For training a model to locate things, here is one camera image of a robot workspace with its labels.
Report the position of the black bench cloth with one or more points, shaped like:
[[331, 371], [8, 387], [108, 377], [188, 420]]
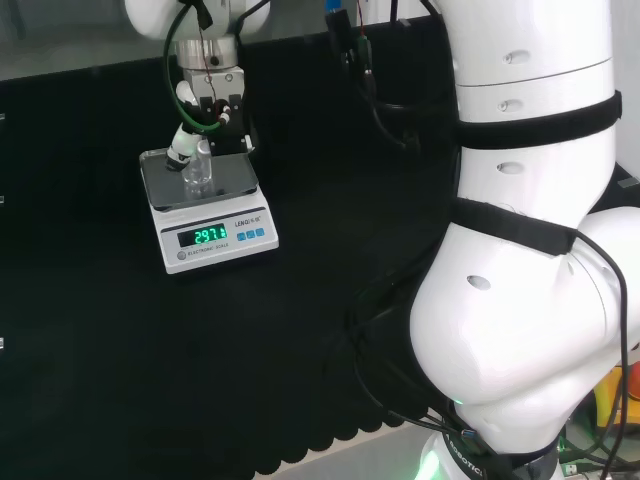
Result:
[[100, 350]]

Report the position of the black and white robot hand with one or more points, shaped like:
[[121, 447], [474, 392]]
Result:
[[220, 87]]

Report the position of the clear glass beaker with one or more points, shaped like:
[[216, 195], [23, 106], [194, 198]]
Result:
[[198, 175]]

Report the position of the white electronic balance steel pan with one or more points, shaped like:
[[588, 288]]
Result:
[[215, 235]]

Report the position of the yellow stop button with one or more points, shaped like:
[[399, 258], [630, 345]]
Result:
[[612, 395]]

